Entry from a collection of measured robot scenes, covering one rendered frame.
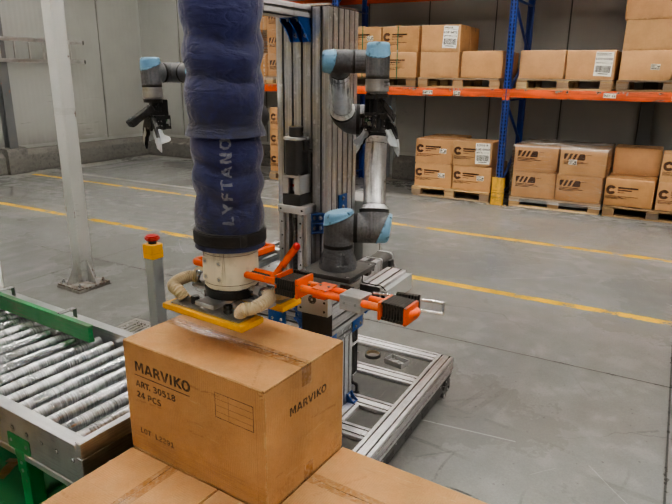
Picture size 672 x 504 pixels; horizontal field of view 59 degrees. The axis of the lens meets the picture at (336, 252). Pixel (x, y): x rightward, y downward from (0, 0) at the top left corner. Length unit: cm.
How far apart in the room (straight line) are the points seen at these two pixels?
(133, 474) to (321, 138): 142
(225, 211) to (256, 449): 69
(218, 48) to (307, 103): 84
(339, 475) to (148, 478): 60
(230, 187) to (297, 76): 88
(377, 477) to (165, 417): 70
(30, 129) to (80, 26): 230
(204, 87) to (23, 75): 1089
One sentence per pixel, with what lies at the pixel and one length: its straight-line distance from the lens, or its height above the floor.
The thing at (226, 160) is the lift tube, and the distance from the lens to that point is 175.
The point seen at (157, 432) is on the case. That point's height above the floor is 65.
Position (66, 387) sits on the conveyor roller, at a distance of 273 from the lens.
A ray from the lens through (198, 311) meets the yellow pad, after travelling 190.
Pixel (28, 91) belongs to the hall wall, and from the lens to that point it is 1260.
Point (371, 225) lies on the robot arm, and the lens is 228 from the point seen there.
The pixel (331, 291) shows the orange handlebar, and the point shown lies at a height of 118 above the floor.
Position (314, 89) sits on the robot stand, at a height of 172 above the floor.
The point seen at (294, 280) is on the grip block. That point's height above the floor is 120.
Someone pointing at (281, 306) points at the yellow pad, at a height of 107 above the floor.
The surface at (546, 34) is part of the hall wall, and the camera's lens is 1008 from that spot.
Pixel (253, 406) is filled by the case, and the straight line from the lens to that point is 174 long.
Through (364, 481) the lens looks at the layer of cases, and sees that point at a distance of 202.
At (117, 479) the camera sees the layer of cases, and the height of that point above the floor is 54.
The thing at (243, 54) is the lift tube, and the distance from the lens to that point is 174.
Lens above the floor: 178
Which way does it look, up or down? 17 degrees down
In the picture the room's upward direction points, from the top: 1 degrees clockwise
